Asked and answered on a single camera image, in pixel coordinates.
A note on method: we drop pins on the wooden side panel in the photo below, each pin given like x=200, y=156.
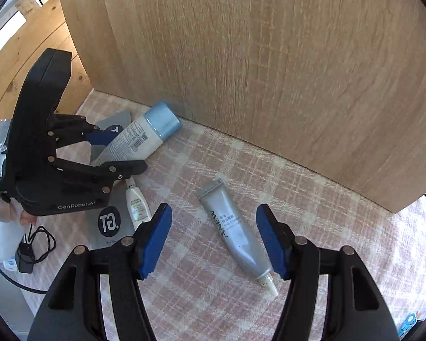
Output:
x=39, y=28

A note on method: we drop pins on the silver cosmetic tube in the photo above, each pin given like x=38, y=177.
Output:
x=234, y=227

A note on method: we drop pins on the grey sachet with round logo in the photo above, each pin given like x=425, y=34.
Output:
x=108, y=223

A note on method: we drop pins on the large wooden board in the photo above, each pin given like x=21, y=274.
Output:
x=269, y=60

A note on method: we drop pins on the black power adapter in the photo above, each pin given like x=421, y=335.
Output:
x=24, y=259

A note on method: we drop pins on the small white tube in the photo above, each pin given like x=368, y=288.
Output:
x=138, y=206

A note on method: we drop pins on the white tube with blue cap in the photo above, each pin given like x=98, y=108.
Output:
x=142, y=135

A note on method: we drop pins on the grey sachet with triangle mark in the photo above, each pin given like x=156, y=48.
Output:
x=119, y=120

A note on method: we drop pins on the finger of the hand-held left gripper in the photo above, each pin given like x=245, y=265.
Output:
x=96, y=138
x=124, y=168

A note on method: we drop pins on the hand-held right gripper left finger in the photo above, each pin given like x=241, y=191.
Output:
x=155, y=245

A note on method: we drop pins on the white power strip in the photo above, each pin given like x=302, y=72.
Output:
x=5, y=245

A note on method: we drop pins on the person's left hand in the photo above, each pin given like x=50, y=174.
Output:
x=27, y=218

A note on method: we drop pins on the blue plastic clip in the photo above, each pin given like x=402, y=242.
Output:
x=408, y=331

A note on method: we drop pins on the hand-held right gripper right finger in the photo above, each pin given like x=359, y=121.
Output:
x=269, y=245

